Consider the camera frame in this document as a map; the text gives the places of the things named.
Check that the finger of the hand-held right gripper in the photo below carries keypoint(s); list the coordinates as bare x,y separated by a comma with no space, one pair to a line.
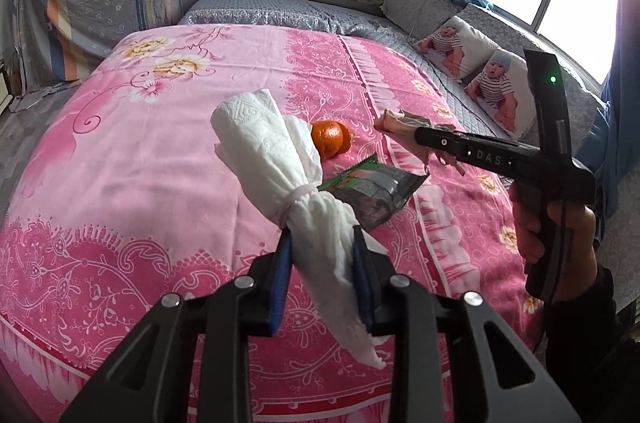
442,142

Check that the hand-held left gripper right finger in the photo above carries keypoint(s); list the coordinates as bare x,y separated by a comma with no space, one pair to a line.
362,285

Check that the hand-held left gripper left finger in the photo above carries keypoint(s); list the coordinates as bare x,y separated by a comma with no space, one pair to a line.
282,283

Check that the pink cloth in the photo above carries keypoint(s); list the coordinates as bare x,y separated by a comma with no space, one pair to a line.
395,125

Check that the orange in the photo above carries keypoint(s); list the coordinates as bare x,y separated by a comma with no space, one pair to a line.
327,135

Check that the white tissue bundle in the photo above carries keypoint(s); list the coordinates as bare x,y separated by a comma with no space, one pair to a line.
265,138

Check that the person's right forearm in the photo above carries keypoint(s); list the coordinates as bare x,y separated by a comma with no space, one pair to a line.
590,343

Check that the person's right hand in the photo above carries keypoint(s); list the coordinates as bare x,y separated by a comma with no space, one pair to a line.
525,228

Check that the blue cloth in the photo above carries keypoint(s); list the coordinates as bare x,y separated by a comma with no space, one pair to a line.
615,163

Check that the green snack packet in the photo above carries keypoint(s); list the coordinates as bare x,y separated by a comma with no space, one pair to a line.
385,190

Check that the baby print pillow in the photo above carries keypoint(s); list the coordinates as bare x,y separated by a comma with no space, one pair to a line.
450,45
500,93

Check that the grey pillow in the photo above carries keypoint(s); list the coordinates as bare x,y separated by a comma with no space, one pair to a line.
505,28
420,3

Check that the pink floral blanket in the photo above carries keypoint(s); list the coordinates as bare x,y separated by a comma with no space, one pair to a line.
125,163

